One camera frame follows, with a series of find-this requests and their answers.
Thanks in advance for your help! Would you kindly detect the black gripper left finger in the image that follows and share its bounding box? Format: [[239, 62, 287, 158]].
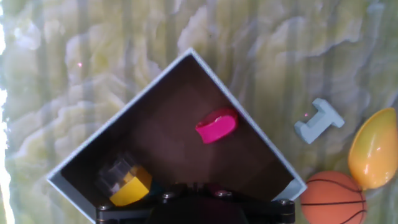
[[96, 182, 196, 213]]

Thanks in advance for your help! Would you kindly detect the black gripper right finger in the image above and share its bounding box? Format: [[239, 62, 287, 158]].
[[195, 182, 295, 208]]

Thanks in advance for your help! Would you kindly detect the small pink toy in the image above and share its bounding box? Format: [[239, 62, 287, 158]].
[[195, 107, 239, 145]]

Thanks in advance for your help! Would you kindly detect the orange toy basketball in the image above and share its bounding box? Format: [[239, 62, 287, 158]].
[[300, 170, 368, 224]]

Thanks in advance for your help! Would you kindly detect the small grey toy block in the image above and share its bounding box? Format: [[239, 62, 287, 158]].
[[294, 98, 345, 145]]

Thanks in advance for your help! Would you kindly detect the yellow orange toy mango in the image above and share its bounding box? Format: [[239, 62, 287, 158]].
[[347, 107, 398, 191]]

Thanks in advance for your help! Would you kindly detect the light blue gift box base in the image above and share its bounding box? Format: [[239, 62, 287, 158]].
[[46, 47, 308, 223]]

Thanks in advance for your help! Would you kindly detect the green marble pattern mat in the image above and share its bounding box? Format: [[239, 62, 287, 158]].
[[0, 0, 398, 224]]

